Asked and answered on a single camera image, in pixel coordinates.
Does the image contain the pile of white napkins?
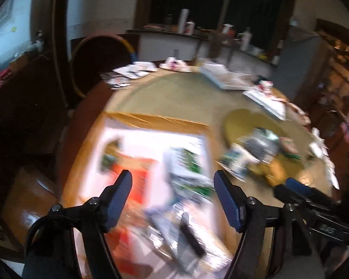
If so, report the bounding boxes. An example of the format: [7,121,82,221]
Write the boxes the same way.
[308,127,341,190]

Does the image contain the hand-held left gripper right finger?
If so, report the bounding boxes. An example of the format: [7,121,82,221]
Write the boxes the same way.
[214,170,316,279]

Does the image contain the pile of snack packets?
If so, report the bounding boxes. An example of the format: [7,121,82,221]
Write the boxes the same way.
[223,108,309,182]

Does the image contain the yellow brown snack bag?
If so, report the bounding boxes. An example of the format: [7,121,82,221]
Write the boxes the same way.
[261,160,287,187]

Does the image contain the orange cracker packet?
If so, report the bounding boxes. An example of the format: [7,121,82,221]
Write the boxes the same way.
[104,224,135,271]
[109,158,156,208]

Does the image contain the dark blue green snack packet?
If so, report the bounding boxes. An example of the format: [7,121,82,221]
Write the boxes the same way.
[244,127,280,164]

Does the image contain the plate with red tissue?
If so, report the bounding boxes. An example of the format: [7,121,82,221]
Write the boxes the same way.
[159,57,193,72]

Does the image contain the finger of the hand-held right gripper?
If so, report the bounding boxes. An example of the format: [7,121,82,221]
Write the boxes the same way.
[286,177,319,197]
[274,184,309,210]

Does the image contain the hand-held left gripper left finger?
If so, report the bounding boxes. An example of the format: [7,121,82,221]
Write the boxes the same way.
[23,170,133,279]

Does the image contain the clear round cracker packet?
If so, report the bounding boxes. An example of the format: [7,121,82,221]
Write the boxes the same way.
[145,203,234,274]

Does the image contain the white paper napkin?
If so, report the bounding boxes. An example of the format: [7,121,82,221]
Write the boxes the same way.
[113,61,158,80]

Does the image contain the white tumbler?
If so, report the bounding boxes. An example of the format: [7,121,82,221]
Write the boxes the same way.
[240,27,252,52]

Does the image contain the gold cardboard box white inside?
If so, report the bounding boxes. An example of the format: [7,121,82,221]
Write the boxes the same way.
[61,111,236,279]

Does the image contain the wooden shelf unit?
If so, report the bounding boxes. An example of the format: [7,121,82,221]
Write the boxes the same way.
[316,19,349,124]

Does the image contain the framed wall picture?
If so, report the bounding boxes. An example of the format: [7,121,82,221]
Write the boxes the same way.
[0,0,19,37]

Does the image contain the flat white box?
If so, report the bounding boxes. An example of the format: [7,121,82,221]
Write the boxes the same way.
[242,89,287,120]

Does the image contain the brown wooden stool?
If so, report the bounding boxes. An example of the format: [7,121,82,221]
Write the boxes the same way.
[2,165,65,240]

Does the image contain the small clear wrapper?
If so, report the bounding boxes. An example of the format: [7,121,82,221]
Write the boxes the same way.
[104,76,132,90]

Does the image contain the grey refrigerator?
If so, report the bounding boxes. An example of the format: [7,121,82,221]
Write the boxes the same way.
[275,25,324,100]

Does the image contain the white tray clear lid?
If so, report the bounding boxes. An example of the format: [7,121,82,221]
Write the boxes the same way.
[200,62,251,91]

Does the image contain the large white green snack packet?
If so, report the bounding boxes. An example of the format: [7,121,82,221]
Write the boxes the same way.
[170,176,216,202]

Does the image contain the torn green wrapper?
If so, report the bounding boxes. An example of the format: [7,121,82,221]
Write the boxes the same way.
[100,139,123,173]

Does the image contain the small white green snack packet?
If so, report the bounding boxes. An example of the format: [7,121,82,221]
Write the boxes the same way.
[163,147,208,178]

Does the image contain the crumpled white red tissue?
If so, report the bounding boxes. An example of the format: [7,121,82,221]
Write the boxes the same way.
[255,79,274,94]

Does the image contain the blue white cracker packet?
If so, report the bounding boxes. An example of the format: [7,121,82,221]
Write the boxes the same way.
[220,143,257,178]

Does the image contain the white paper roll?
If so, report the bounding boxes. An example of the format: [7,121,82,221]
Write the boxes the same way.
[177,9,190,34]

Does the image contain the round pastry packet green label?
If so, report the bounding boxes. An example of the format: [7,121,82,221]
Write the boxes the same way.
[279,136,302,155]

